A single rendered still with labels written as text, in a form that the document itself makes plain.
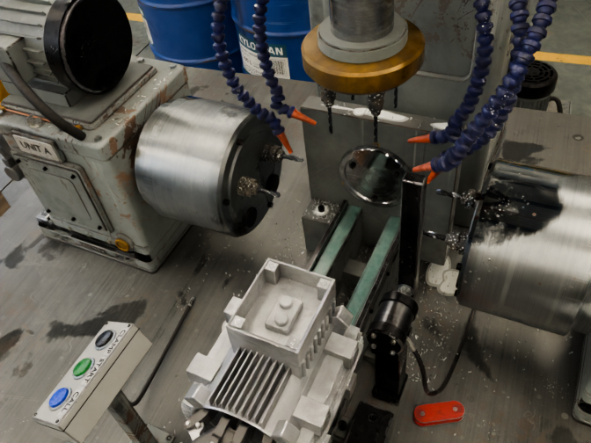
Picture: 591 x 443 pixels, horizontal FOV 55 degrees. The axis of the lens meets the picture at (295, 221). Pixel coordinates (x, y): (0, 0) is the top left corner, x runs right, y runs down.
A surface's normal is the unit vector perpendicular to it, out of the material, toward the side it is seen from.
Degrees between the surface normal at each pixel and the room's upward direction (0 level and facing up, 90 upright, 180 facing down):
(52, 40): 58
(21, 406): 0
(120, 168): 90
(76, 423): 65
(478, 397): 0
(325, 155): 90
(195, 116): 6
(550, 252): 43
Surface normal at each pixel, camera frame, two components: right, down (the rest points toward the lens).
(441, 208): -0.43, 0.69
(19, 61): 0.90, 0.25
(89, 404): 0.77, -0.06
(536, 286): -0.44, 0.40
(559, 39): -0.11, -0.68
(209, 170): -0.38, 0.04
